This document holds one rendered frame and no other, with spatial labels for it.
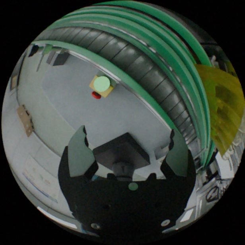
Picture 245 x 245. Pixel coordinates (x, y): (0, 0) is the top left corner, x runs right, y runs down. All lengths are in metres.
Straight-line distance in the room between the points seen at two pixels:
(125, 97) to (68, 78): 0.27
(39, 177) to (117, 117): 3.54
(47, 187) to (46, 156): 1.33
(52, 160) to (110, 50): 3.59
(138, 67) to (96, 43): 0.11
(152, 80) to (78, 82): 0.29
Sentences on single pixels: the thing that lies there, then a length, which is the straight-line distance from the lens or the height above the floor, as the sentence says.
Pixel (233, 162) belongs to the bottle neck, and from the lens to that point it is 0.30.
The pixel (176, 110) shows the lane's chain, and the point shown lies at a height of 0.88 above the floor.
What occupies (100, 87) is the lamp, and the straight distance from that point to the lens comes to 0.22.
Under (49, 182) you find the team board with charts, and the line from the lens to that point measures 3.52.
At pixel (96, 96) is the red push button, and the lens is 0.28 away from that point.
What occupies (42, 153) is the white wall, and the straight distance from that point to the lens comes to 3.73.
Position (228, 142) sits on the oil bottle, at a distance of 0.22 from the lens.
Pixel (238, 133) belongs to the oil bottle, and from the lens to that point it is 0.17.
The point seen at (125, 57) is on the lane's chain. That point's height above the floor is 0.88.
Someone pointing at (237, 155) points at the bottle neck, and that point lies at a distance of 0.25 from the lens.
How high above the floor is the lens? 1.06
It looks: 56 degrees down
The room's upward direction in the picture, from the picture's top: 177 degrees counter-clockwise
